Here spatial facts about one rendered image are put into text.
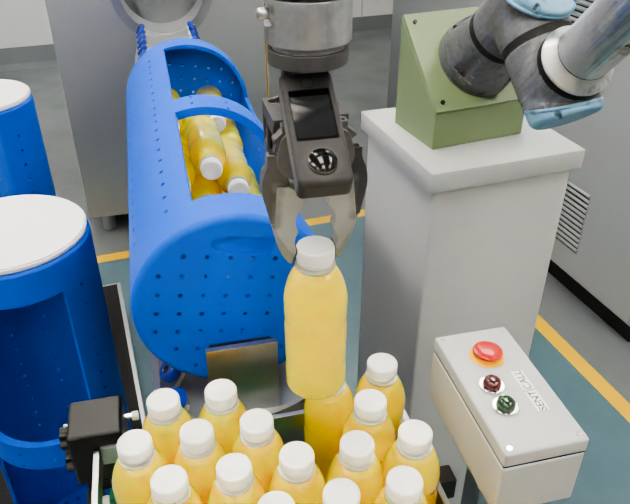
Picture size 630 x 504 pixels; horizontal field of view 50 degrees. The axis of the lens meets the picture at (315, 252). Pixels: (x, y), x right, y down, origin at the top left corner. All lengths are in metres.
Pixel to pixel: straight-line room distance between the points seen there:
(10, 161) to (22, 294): 0.81
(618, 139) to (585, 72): 1.56
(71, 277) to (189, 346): 0.36
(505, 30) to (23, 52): 5.16
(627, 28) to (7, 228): 1.06
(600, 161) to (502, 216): 1.39
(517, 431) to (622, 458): 1.60
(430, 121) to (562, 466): 0.68
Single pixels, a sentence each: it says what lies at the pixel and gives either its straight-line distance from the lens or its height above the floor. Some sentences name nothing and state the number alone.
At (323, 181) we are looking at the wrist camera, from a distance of 0.54.
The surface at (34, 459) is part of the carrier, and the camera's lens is 1.52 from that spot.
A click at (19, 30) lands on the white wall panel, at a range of 6.01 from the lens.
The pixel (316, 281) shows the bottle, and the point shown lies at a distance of 0.67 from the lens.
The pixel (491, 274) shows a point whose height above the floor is 0.90.
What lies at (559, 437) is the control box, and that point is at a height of 1.10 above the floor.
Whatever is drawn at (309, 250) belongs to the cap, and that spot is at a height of 1.31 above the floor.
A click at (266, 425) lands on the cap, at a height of 1.08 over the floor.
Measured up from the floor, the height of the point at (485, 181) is 1.12.
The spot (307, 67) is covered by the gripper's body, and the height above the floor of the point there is 1.49.
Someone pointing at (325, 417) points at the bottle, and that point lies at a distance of 0.87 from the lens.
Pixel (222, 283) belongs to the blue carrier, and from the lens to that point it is 0.94.
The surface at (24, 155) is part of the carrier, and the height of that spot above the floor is 0.89.
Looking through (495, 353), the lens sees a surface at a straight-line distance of 0.87.
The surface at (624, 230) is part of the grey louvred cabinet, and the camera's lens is 2.66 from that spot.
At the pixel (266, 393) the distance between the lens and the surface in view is 1.01.
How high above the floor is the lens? 1.67
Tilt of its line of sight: 33 degrees down
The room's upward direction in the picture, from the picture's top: straight up
